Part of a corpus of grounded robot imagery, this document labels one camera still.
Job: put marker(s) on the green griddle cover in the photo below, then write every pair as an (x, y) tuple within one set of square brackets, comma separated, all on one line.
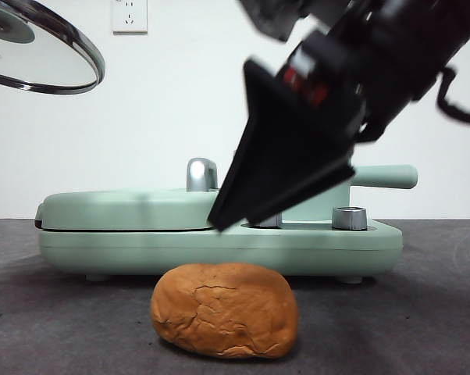
[(129, 211)]

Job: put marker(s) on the white wall socket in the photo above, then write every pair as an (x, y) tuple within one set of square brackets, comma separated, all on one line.
[(129, 17)]

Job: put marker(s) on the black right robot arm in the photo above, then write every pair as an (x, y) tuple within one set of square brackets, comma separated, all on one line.
[(395, 51)]

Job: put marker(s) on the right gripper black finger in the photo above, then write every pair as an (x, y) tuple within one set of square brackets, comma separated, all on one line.
[(313, 168), (258, 136)]

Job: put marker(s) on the brown potato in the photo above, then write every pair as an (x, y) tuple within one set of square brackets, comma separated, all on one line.
[(223, 312)]

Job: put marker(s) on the green breakfast maker base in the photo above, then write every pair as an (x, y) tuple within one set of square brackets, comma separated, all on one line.
[(219, 250)]

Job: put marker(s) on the glass lid with green knob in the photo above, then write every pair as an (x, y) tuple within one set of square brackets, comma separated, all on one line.
[(43, 51)]

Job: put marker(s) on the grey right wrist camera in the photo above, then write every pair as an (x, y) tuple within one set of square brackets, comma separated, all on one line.
[(274, 17)]

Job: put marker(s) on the silver control knob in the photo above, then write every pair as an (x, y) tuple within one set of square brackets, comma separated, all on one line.
[(270, 221), (349, 218)]

